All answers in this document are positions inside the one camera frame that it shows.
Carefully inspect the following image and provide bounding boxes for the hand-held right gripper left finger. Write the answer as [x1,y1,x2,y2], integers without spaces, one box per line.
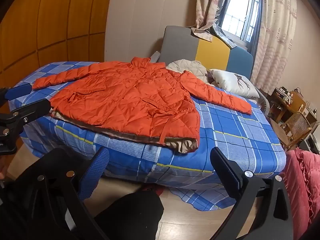
[27,146,110,240]

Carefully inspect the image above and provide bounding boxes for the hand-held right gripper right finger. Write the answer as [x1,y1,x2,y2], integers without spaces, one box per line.
[210,146,293,240]

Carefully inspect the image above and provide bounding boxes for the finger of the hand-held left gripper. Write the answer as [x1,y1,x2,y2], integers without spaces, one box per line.
[0,98,52,132]
[0,83,33,105]

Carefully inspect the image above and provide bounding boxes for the orange down jacket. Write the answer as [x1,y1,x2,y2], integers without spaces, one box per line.
[32,56,252,153]

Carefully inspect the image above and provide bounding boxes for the blue plaid bed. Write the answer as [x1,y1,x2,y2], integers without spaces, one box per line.
[9,60,287,212]

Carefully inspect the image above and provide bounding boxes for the person's black pants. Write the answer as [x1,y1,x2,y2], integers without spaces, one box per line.
[0,147,164,240]

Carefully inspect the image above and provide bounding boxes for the round wooden table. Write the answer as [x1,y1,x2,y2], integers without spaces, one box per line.
[269,118,289,152]

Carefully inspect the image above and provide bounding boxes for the red ruffled blanket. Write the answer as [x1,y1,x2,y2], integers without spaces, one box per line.
[282,147,320,230]

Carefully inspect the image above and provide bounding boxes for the orange wooden wardrobe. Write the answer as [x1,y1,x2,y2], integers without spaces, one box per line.
[0,0,114,120]

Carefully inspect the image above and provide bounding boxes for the wooden desk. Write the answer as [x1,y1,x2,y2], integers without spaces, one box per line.
[271,87,317,124]

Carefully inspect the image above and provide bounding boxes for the rattan wooden chair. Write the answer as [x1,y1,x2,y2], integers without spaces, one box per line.
[280,111,313,150]

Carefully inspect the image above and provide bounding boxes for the white deer print pillow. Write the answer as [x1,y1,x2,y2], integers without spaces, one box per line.
[209,69,260,98]

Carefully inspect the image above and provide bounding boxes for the beige quilted jacket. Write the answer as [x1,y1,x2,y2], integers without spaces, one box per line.
[165,59,209,83]

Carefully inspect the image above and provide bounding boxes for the silver plastic sheet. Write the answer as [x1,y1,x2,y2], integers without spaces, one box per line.
[211,0,238,49]

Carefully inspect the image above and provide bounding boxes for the grey padded panel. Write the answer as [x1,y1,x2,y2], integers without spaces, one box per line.
[149,51,162,63]

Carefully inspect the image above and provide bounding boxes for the grey yellow blue headboard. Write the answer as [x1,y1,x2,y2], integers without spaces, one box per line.
[158,25,254,80]

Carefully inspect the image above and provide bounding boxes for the beige patterned curtain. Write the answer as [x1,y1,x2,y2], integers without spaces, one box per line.
[250,0,299,93]
[191,0,237,42]

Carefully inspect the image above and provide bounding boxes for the window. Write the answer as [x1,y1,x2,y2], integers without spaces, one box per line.
[221,0,263,43]

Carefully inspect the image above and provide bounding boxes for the grey mesh bed rail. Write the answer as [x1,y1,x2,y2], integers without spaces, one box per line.
[249,86,270,117]

